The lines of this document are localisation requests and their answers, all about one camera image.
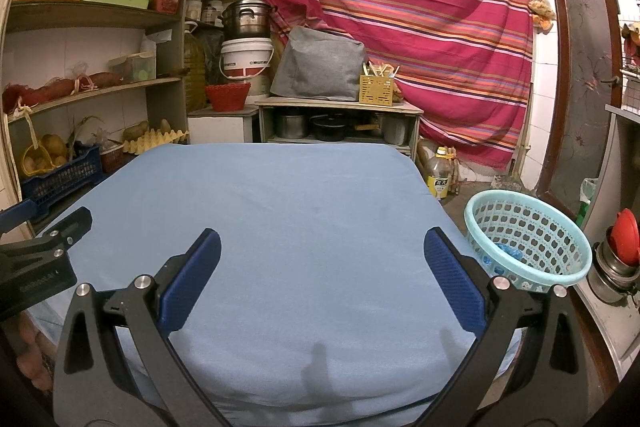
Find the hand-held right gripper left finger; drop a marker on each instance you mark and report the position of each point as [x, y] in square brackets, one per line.
[192, 282]

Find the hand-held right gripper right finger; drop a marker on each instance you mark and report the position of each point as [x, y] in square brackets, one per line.
[452, 279]

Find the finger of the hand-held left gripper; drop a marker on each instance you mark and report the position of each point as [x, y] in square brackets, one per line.
[15, 214]
[70, 227]

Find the blue plastic bag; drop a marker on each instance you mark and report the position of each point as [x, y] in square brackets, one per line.
[510, 253]

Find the light blue plastic basket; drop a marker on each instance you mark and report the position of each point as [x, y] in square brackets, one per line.
[540, 232]

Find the person's left hand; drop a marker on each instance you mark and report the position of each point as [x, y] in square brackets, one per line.
[30, 347]

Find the blue plastic crate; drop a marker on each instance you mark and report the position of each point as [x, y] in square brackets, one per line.
[60, 182]

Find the yellow basket of potatoes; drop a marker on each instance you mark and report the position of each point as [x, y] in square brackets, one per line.
[42, 157]

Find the dark red basket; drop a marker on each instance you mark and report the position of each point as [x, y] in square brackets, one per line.
[112, 158]

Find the yellow capped oil bottle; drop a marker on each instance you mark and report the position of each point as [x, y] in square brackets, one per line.
[440, 177]

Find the potato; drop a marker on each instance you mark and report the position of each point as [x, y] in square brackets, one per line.
[135, 131]
[165, 126]

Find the blue table cover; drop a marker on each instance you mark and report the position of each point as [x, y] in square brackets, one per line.
[300, 232]

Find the yellow egg tray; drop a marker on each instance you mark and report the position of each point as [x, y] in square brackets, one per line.
[155, 141]

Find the red mesh bag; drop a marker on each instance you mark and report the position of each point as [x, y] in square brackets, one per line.
[55, 89]

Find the stacked steel pots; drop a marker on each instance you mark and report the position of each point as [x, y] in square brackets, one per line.
[607, 272]

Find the small white cabinet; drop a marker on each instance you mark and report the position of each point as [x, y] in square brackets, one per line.
[220, 124]

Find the steel container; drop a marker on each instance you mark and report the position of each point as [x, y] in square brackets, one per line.
[395, 129]

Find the clear plastic container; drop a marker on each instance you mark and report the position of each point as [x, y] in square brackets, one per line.
[132, 69]

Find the red lid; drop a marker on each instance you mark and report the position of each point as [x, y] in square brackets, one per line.
[627, 237]

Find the small steel pot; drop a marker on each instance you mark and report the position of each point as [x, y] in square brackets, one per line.
[291, 126]

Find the red plastic basin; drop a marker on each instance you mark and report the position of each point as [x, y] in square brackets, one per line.
[227, 98]

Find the grey kitchen counter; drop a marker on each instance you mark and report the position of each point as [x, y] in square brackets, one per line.
[610, 167]

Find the large oil jug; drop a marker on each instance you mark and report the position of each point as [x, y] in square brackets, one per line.
[192, 74]

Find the black cooking pot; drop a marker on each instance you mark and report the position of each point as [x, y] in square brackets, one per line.
[327, 127]

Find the yellow utensil holder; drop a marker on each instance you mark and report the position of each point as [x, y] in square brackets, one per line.
[377, 91]

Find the wooden shelf unit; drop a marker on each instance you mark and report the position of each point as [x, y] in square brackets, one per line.
[75, 19]

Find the low wooden cabinet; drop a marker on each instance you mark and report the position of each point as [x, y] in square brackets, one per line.
[340, 104]

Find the bundle of wooden utensils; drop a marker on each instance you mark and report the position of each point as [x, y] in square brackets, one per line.
[380, 69]

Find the white plastic bucket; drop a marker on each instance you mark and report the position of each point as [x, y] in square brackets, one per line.
[247, 59]

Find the brown framed door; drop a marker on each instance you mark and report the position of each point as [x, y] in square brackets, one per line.
[580, 82]

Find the small red basket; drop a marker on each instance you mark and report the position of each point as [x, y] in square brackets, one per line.
[166, 1]

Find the grey fabric cover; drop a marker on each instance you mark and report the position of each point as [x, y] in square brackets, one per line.
[317, 64]

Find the glass jar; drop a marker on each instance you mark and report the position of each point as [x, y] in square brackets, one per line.
[216, 12]
[193, 8]

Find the steel stock pot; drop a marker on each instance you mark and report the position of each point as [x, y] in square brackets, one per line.
[245, 19]

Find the red striped cloth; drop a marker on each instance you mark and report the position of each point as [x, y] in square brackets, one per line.
[400, 7]

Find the hanging orange bag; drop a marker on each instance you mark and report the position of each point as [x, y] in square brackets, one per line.
[542, 12]

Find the orange cloth on rack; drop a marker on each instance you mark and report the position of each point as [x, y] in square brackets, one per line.
[631, 32]

